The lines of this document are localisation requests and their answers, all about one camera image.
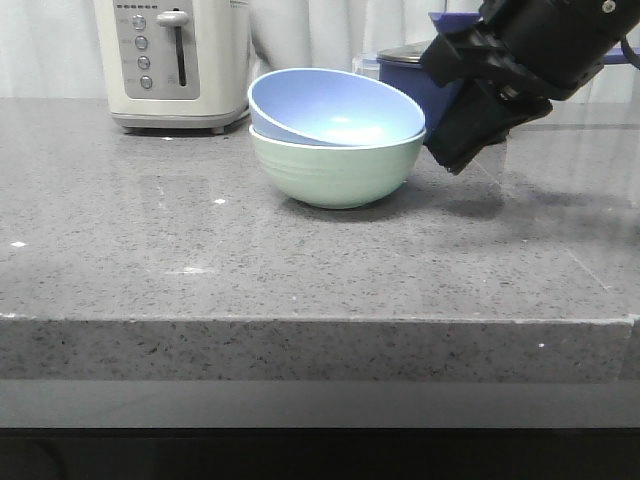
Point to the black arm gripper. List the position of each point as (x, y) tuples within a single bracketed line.
[(546, 48)]

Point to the blue bowl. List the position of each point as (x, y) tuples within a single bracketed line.
[(316, 106)]

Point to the green bowl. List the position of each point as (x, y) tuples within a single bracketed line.
[(336, 177)]

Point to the dark blue saucepan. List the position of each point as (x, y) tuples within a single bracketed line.
[(410, 85)]

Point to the glass pot lid blue knob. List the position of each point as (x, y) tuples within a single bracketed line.
[(443, 22)]

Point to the clear plastic container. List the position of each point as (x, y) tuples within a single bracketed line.
[(366, 64)]

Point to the cream toaster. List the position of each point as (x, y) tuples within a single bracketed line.
[(175, 64)]

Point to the white curtain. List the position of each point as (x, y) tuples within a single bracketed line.
[(50, 49)]

